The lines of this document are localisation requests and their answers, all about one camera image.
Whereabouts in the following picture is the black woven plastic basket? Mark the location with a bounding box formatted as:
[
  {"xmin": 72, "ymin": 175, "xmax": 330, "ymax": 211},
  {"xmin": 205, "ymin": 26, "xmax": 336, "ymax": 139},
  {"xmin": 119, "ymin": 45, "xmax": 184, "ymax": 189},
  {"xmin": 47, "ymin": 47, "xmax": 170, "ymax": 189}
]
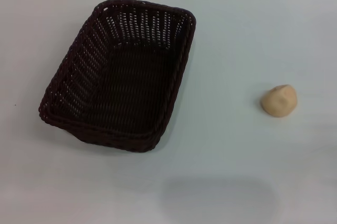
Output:
[{"xmin": 37, "ymin": 0, "xmax": 197, "ymax": 153}]

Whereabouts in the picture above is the beige round bread bun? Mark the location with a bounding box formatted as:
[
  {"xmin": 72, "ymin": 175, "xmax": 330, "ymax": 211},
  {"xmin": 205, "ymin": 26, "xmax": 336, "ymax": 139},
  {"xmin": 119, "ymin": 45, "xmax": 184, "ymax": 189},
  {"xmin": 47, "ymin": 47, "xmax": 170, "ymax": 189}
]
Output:
[{"xmin": 260, "ymin": 84, "xmax": 299, "ymax": 117}]

